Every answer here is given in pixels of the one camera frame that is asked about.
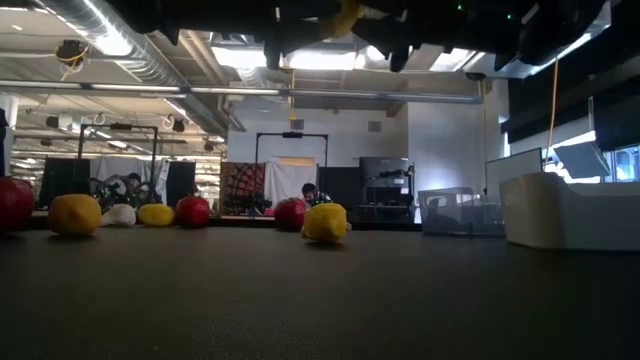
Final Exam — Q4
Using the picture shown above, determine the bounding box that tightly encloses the person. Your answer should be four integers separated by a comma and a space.
299, 181, 333, 207
119, 171, 151, 201

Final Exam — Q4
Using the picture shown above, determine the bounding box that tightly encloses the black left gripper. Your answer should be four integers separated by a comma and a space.
164, 0, 326, 70

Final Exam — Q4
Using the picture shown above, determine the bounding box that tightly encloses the black aluminium table frame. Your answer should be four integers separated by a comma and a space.
29, 213, 424, 233

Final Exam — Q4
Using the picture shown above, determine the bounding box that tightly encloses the white board panel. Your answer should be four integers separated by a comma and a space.
483, 147, 545, 204

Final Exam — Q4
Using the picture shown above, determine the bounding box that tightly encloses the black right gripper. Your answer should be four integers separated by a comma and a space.
352, 0, 496, 74

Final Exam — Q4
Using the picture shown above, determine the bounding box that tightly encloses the yellow ceiling cord reel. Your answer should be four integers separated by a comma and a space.
54, 38, 91, 81

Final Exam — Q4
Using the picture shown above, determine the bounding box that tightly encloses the silver spiral ceiling duct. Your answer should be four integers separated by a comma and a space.
42, 0, 246, 136

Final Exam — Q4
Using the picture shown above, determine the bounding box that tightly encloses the white hanging cloth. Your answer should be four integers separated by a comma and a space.
89, 156, 171, 204
263, 157, 319, 207

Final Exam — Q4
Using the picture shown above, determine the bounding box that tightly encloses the tilted grey monitor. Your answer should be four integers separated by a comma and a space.
552, 141, 612, 180

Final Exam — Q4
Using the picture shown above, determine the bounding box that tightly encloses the black window blind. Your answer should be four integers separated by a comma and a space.
499, 27, 640, 151

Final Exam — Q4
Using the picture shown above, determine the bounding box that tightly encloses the clear plastic basket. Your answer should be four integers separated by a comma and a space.
417, 186, 505, 237

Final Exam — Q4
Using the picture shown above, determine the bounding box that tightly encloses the yellow hanging cord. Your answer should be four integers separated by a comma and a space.
544, 57, 560, 161

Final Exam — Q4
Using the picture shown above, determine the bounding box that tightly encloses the red patterned hanging cloth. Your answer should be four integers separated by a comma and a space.
218, 160, 267, 217

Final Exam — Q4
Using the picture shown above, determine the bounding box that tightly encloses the black station frame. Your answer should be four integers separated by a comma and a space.
76, 122, 160, 201
254, 131, 330, 169

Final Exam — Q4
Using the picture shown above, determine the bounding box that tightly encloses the yellow toy lemon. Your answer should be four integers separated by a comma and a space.
319, 0, 362, 40
137, 203, 176, 228
47, 193, 103, 237
301, 202, 349, 245

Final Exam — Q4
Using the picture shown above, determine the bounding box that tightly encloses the black partition panel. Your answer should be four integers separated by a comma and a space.
166, 160, 197, 207
317, 165, 362, 214
39, 156, 92, 207

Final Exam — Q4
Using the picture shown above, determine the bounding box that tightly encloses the red toy tomato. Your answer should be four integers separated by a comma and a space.
174, 195, 212, 229
273, 197, 308, 233
0, 176, 36, 235

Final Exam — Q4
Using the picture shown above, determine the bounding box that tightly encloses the black station desk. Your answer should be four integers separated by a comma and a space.
357, 202, 416, 224

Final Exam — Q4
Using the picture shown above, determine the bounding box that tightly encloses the long grey ceiling pipe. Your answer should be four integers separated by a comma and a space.
0, 78, 484, 105

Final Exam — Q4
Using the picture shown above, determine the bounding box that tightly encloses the white plastic basket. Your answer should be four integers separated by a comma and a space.
498, 171, 640, 252

